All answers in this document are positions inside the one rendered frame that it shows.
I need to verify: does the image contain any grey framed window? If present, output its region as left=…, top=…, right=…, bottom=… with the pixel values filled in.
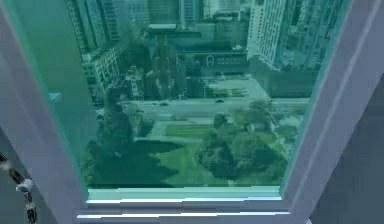
left=0, top=0, right=384, bottom=224

